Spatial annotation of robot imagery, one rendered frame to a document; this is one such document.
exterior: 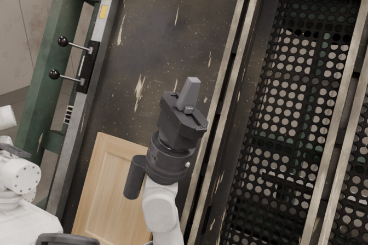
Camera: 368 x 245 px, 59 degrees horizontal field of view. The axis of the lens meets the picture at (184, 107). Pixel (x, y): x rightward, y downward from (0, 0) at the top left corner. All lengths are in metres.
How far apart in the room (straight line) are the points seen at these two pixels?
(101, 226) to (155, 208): 0.59
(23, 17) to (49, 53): 3.75
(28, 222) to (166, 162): 0.32
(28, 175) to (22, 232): 0.11
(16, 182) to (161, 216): 0.30
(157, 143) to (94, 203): 0.67
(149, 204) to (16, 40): 4.62
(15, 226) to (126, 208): 0.50
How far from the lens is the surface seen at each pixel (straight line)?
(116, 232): 1.21
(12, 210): 0.82
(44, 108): 1.47
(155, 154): 0.62
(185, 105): 0.58
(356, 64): 0.93
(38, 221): 0.78
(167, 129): 0.61
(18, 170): 0.75
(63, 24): 1.47
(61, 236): 0.67
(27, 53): 5.27
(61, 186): 1.32
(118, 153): 1.18
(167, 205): 0.67
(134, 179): 0.68
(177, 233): 0.80
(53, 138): 1.47
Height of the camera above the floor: 1.85
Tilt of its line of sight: 26 degrees down
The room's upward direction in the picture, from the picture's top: straight up
